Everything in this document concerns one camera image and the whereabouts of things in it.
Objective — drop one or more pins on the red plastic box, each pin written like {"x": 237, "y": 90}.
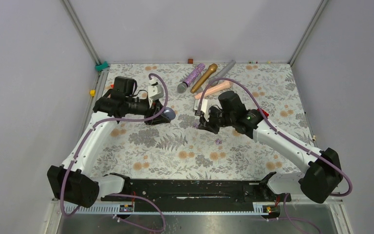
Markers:
{"x": 264, "y": 112}

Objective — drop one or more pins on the blue-grey earbud case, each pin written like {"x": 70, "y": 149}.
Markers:
{"x": 169, "y": 113}

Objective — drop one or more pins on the floral patterned table mat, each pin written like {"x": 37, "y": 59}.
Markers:
{"x": 190, "y": 147}

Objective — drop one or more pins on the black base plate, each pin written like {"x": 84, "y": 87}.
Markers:
{"x": 198, "y": 195}

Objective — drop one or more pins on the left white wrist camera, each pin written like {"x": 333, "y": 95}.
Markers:
{"x": 155, "y": 91}

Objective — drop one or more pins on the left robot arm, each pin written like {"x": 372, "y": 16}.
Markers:
{"x": 72, "y": 181}

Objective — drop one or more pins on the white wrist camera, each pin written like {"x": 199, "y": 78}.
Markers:
{"x": 201, "y": 107}
{"x": 155, "y": 91}

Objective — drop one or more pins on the grey microphone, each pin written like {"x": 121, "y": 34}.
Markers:
{"x": 224, "y": 71}

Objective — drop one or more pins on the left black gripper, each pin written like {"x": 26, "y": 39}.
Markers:
{"x": 157, "y": 107}

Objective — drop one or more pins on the teal corner clamp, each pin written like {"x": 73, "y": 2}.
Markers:
{"x": 101, "y": 66}

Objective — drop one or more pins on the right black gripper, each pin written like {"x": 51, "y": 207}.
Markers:
{"x": 208, "y": 126}

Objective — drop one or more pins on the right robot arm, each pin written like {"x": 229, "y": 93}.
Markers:
{"x": 319, "y": 170}

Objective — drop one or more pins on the pink microphone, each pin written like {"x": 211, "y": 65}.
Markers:
{"x": 212, "y": 90}

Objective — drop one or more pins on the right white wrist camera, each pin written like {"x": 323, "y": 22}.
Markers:
{"x": 201, "y": 107}

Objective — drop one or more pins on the gold microphone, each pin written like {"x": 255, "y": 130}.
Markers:
{"x": 211, "y": 69}

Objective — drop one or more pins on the purple glitter microphone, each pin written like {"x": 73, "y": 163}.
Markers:
{"x": 189, "y": 79}

